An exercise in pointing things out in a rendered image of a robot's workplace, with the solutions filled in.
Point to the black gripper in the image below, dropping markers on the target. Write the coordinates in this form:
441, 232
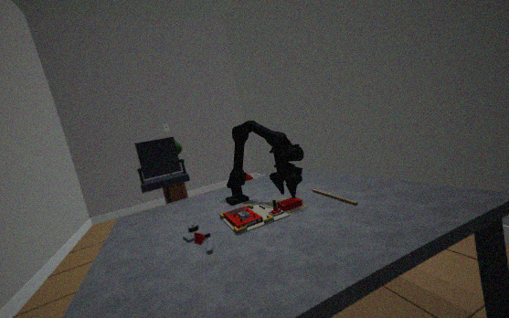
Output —
284, 173

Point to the tan thin rod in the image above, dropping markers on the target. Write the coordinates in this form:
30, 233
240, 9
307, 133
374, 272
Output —
336, 197

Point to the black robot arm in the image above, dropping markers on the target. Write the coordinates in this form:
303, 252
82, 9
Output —
282, 149

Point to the small black toy wheel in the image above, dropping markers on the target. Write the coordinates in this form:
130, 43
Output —
193, 228

